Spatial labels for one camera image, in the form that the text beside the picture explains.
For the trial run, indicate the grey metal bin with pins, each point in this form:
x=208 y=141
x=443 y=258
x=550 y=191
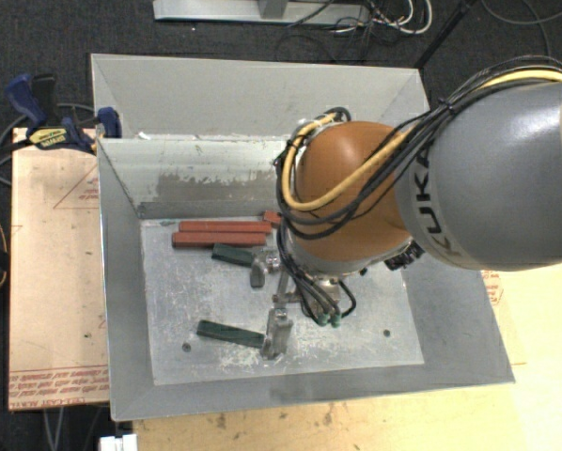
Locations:
x=206 y=299

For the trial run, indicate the red-brown flat block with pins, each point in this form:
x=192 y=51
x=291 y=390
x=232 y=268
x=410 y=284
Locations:
x=271 y=217
x=217 y=239

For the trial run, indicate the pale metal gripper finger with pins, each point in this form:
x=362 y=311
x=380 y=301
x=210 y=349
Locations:
x=258 y=275
x=277 y=334

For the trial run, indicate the dark green flat block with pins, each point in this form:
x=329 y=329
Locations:
x=229 y=334
x=231 y=254

